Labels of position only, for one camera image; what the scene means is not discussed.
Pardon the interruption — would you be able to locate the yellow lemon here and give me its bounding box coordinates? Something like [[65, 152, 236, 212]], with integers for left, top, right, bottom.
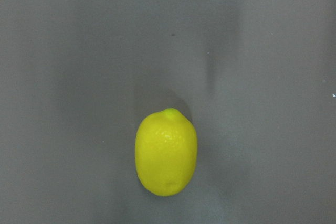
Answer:
[[134, 108, 198, 197]]

